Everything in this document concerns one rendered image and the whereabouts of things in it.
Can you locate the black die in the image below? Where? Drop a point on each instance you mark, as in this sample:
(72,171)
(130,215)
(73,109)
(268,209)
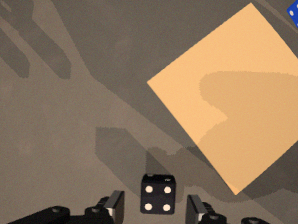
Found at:
(158,194)

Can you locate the tan square mat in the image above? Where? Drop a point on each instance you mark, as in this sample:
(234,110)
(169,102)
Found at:
(236,95)

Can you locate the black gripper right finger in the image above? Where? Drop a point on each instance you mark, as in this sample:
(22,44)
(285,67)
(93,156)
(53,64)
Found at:
(203,213)

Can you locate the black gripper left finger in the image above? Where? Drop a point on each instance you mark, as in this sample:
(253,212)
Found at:
(107,207)

